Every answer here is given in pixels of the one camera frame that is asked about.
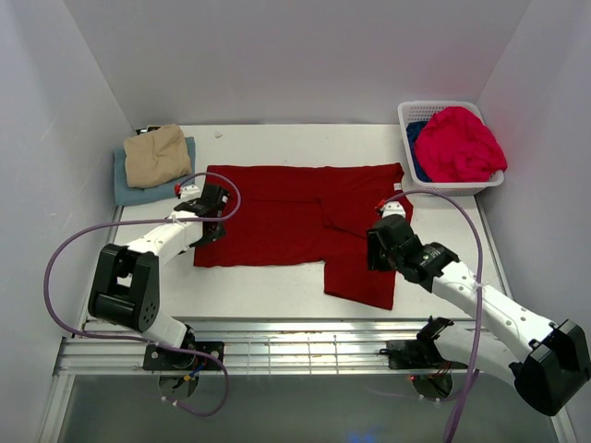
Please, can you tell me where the dark red t shirt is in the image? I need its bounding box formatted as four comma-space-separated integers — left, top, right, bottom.
193, 163, 404, 310

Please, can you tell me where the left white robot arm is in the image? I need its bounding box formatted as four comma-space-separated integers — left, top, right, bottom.
88, 184, 230, 369

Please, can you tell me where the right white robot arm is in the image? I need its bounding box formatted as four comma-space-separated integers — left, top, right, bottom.
367, 215, 590, 416

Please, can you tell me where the folded beige t shirt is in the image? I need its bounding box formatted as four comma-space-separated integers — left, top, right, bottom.
124, 125, 192, 188

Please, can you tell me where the folded light blue t shirt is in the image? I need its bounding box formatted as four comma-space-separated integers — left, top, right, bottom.
114, 147, 185, 207

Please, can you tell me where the white plastic basket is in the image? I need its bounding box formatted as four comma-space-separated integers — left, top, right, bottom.
397, 101, 504, 196

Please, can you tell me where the pink crumpled t shirt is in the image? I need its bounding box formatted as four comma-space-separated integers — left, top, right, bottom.
415, 107, 508, 183

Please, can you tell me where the dark blue t shirt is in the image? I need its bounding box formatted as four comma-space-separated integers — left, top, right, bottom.
406, 121, 432, 183

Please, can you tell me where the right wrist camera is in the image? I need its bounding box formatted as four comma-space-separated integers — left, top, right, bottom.
376, 201, 406, 218

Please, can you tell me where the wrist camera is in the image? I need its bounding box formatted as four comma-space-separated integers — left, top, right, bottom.
175, 184, 201, 200
376, 201, 406, 218

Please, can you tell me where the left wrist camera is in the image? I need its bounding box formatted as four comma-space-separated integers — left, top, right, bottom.
175, 184, 201, 200

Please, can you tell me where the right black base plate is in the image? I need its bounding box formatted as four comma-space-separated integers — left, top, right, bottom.
379, 340, 467, 369

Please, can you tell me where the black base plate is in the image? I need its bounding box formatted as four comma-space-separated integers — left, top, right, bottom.
142, 341, 224, 372
379, 340, 467, 369

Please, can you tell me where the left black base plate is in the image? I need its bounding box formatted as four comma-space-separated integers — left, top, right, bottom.
142, 341, 224, 372

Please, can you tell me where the aluminium rail frame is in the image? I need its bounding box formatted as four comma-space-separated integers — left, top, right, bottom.
36, 202, 578, 443

